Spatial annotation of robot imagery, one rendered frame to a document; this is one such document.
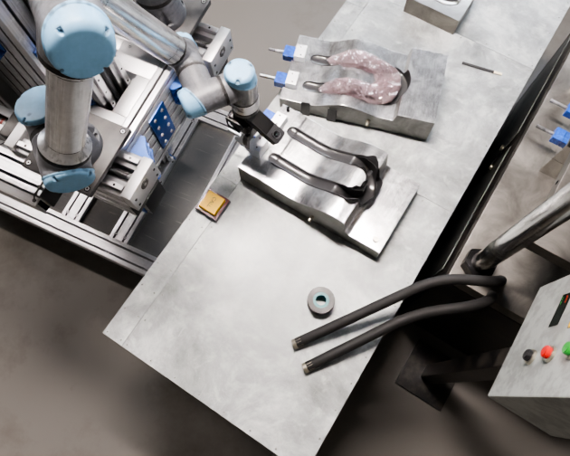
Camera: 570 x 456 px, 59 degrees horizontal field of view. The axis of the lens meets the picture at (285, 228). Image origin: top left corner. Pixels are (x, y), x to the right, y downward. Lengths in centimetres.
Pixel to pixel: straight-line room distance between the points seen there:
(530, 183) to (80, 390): 198
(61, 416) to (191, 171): 121
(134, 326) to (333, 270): 61
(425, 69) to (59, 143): 112
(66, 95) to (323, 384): 98
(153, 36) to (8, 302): 175
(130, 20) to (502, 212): 121
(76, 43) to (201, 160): 147
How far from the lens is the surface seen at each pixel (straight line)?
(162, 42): 123
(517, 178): 178
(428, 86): 171
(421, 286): 143
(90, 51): 95
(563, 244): 146
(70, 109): 110
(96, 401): 244
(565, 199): 111
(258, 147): 151
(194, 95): 123
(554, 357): 108
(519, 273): 168
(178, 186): 231
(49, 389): 252
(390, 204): 155
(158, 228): 226
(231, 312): 151
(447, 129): 177
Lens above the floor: 228
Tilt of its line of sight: 72 degrees down
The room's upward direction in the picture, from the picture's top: 4 degrees counter-clockwise
